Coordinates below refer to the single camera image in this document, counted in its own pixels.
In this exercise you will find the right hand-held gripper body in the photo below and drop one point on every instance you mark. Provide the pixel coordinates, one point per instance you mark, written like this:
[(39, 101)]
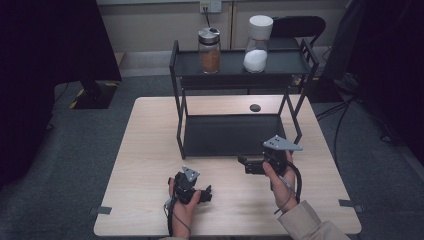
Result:
[(276, 156)]

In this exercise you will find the person's right hand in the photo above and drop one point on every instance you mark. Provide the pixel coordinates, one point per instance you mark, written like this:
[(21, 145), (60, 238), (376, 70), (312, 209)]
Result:
[(281, 190)]

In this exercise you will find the person's left hand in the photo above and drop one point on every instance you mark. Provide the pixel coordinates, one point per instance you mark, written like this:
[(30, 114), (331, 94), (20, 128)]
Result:
[(181, 216)]

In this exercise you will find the glass spice jar silver lid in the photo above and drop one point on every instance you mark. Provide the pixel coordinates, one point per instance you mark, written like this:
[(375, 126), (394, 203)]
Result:
[(209, 53)]

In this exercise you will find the black metal two-tier rack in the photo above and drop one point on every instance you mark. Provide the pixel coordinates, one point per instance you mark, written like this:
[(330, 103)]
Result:
[(233, 135)]

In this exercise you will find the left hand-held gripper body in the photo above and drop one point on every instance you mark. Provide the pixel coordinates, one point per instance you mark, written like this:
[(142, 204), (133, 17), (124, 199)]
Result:
[(186, 188)]

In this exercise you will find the dark curtain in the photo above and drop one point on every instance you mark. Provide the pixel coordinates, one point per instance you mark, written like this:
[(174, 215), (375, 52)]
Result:
[(40, 66), (386, 60)]

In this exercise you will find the white wall socket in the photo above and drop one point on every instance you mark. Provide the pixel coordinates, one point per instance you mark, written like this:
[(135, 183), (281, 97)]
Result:
[(210, 5)]

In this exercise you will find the black stand base striped tape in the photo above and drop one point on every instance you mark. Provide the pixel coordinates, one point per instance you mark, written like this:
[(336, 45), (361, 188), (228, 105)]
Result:
[(96, 96)]

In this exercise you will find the grey tape strip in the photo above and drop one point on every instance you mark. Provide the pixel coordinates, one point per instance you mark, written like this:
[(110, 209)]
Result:
[(348, 203), (104, 210)]

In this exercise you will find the black table grommet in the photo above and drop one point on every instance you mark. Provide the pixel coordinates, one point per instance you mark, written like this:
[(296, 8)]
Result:
[(255, 107)]

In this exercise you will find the white powder jar white lid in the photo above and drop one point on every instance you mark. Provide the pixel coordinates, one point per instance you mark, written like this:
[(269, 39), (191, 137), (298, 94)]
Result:
[(256, 50)]

